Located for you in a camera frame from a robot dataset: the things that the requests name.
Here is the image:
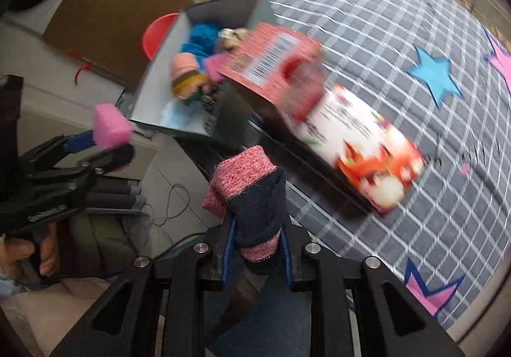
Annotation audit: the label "grey cardboard box white inside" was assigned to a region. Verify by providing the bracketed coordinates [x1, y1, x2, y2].
[116, 0, 278, 150]

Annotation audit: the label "brown cardboard sheet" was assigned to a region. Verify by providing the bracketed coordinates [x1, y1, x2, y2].
[42, 0, 200, 82]

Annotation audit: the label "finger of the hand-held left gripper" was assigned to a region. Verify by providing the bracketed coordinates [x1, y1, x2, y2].
[18, 129, 98, 172]
[36, 143, 135, 187]

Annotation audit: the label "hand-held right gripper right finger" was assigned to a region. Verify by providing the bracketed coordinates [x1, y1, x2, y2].
[279, 221, 466, 357]

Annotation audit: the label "black cable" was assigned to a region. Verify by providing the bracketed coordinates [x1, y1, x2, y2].
[149, 182, 193, 227]

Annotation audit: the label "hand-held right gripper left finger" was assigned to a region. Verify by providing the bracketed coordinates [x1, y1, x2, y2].
[50, 217, 240, 357]

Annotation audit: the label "pink patterned carton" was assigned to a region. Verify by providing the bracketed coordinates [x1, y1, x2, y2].
[217, 22, 326, 126]

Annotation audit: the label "person's left hand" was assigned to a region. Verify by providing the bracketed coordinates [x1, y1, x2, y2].
[0, 219, 60, 288]

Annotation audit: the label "grey checked star blanket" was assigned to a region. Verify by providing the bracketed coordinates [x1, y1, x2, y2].
[208, 0, 511, 331]

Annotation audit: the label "pink sponge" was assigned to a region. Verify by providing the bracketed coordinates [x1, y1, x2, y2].
[92, 102, 134, 173]
[203, 53, 232, 84]

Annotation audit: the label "blue cloth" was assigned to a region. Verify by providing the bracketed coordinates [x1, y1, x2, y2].
[189, 22, 222, 48]
[179, 41, 208, 60]

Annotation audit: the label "pink brown yellow knit sock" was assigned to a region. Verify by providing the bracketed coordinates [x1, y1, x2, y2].
[170, 52, 210, 106]

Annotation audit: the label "tissue pack with orange print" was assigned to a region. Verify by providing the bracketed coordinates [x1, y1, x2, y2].
[293, 83, 426, 216]

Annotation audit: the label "red plastic chair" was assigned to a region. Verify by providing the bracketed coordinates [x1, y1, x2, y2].
[141, 12, 180, 61]

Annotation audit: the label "person's leg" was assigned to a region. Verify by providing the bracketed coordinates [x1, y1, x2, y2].
[205, 273, 318, 357]

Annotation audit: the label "pink and black sock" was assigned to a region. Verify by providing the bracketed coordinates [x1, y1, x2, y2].
[202, 145, 287, 274]

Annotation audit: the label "dark cylindrical bars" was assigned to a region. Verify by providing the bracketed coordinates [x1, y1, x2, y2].
[88, 178, 146, 214]

